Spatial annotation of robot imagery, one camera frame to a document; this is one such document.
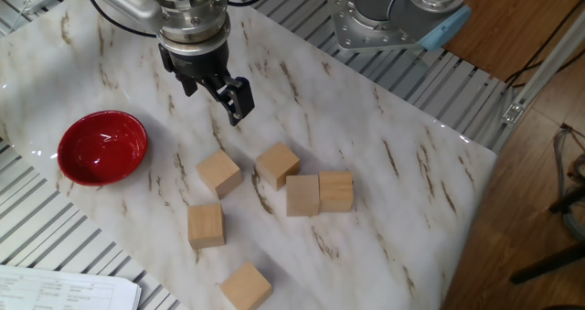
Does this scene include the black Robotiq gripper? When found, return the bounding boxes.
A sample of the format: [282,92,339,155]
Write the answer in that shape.
[157,39,256,127]

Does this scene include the light wooden cube block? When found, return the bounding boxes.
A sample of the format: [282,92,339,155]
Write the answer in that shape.
[186,202,227,251]
[219,261,273,310]
[254,140,302,192]
[195,148,244,200]
[285,174,321,218]
[318,170,355,214]

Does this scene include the white printed paper stack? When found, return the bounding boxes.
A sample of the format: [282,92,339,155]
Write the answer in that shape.
[0,263,143,310]

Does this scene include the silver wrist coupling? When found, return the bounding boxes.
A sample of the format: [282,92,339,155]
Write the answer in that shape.
[154,0,232,56]

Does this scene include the red glossy bowl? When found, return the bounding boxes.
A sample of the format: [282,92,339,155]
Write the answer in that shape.
[57,110,150,187]

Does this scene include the white marble pattern board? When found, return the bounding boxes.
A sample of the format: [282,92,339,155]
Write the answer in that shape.
[0,0,498,310]

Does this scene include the black chair base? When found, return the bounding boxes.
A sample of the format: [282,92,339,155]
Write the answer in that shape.
[508,184,585,286]

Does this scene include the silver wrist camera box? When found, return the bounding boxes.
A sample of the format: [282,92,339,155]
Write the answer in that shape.
[90,0,166,35]

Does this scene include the black floor cable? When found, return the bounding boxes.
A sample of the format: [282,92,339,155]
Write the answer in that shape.
[504,0,585,90]

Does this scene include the aluminium frame profile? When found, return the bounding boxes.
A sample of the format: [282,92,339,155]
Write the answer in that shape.
[500,8,585,127]

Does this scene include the grey cable bundle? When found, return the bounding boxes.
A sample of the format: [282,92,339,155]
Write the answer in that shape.
[552,123,585,241]

